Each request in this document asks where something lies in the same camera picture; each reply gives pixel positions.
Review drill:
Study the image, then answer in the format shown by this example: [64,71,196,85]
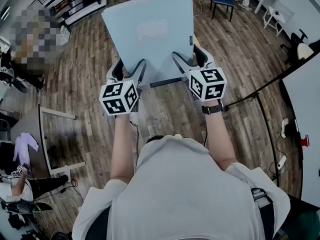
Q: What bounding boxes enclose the person's white shirt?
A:
[71,133,291,240]

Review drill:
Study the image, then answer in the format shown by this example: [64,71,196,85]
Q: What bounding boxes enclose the purple cloth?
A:
[12,132,40,169]

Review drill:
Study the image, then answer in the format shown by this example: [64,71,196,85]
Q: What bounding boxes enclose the cream round table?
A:
[296,43,315,61]

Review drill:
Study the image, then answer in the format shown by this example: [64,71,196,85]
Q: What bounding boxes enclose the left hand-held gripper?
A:
[99,58,147,116]

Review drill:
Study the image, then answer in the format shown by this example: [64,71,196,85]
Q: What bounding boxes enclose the black office chair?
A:
[279,28,309,65]

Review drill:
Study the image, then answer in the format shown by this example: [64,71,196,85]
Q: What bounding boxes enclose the person's left forearm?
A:
[109,112,139,185]

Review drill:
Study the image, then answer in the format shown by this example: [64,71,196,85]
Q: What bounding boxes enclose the black wristwatch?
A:
[201,102,224,115]

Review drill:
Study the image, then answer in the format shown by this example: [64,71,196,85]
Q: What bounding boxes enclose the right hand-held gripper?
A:
[171,43,228,103]

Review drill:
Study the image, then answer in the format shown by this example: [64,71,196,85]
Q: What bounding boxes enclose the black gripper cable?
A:
[129,120,140,170]

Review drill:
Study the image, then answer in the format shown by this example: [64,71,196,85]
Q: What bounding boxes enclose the white box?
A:
[59,25,72,46]

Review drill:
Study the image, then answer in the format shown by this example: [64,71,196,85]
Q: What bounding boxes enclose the person's right forearm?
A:
[201,99,238,172]

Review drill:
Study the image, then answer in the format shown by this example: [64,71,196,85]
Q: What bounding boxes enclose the blue seat black chair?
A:
[208,0,236,23]

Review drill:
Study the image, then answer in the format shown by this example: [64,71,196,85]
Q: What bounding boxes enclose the white power strip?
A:
[277,155,288,171]

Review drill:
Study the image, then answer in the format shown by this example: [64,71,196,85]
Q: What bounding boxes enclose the large white table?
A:
[281,52,320,208]

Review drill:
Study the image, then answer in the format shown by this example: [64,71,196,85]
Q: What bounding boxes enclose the white small rack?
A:
[262,5,296,37]

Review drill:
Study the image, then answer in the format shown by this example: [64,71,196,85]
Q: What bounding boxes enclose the grey desk white legs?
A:
[9,104,87,179]

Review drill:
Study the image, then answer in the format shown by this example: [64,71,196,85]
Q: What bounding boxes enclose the black metal stand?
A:
[224,50,320,188]

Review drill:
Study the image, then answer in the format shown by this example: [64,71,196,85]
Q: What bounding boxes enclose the light blue folder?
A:
[101,0,195,89]

